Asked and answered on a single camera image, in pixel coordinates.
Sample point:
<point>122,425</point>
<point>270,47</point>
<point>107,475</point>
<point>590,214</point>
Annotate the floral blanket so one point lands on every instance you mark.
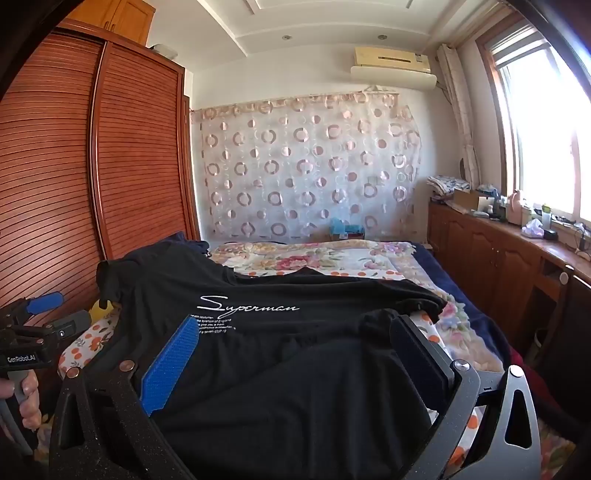
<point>323,261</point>

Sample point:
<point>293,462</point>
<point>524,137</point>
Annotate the crumpled plastic bag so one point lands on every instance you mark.
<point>533,228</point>

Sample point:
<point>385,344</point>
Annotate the dark chair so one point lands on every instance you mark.
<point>570,332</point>

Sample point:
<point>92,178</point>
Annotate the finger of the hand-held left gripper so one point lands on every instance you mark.
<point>44,302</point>

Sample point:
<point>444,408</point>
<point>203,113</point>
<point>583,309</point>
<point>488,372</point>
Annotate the circle patterned sheer curtain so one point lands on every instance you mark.
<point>304,166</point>

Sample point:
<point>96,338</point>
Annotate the blue tissue box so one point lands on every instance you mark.
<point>346,229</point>

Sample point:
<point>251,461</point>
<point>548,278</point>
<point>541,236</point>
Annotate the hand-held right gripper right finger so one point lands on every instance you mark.
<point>415,355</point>

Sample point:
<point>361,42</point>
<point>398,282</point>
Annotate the wooden framed window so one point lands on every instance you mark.
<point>540,124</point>

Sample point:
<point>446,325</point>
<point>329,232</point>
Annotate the orange fruit print bedsheet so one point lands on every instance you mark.
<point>87,341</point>

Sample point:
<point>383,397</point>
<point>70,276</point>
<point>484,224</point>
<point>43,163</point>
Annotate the cardboard box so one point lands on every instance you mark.
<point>468,199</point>

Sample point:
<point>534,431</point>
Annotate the wall air conditioner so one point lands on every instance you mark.
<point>392,67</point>

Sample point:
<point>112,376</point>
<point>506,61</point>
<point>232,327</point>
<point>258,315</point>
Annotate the black printed t-shirt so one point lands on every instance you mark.
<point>277,369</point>

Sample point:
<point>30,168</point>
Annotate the slatted wooden wardrobe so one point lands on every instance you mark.
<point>115,161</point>

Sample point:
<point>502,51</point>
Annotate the floral orange bed sheet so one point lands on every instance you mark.
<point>466,290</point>

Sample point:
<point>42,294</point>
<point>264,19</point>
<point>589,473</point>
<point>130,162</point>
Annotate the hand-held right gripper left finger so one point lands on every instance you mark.
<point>170,364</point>

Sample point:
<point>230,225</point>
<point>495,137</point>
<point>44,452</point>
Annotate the stack of folded cloths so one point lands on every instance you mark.
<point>445,184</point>

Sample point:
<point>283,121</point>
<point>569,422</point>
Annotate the wooden overhead cabinet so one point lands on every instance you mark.
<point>117,21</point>

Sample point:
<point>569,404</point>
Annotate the person's left hand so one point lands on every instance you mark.
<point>30,401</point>

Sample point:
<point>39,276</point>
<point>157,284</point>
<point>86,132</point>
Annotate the pink bottle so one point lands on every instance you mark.
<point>515,207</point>

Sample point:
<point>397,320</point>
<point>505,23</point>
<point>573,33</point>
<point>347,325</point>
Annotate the beige window curtain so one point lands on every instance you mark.
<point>459,106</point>

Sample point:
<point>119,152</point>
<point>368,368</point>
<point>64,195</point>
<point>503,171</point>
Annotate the small black box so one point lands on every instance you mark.
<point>551,234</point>

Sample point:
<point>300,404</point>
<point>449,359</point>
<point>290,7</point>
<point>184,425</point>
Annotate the yellow object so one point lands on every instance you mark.
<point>101,310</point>

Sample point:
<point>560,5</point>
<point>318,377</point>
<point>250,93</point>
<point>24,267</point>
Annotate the wooden sideboard cabinet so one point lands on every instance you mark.
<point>498,263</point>

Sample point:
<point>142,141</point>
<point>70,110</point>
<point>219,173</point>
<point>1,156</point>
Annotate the white bag on wardrobe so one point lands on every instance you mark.
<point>165,50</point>

